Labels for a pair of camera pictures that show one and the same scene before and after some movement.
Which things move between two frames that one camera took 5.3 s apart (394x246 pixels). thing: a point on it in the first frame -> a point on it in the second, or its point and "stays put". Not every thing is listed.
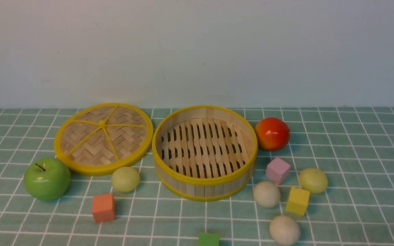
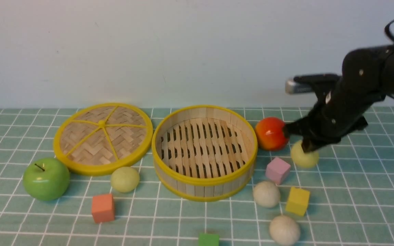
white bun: [266, 194] stays put
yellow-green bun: [125, 179] stays put
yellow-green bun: [313, 180] -> [305, 160]
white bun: [284, 230] stays put
